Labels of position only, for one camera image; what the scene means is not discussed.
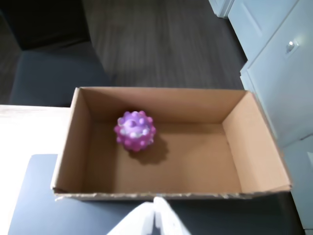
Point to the white cabinet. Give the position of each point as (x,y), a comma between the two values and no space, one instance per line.
(281,73)

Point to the brown cardboard box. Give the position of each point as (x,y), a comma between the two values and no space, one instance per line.
(183,159)

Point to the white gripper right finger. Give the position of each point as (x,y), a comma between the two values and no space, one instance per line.
(171,225)

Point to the dark grey table mat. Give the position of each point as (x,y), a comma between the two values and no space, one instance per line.
(36,195)

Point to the dark upholstered seat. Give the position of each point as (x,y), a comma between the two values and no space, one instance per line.
(49,78)

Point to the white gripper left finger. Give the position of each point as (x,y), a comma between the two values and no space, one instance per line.
(137,222)

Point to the purple pink knobbly ball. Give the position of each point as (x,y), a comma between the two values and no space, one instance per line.
(134,132)

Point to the silver cabinet knob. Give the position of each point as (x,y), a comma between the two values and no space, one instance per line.
(291,46)

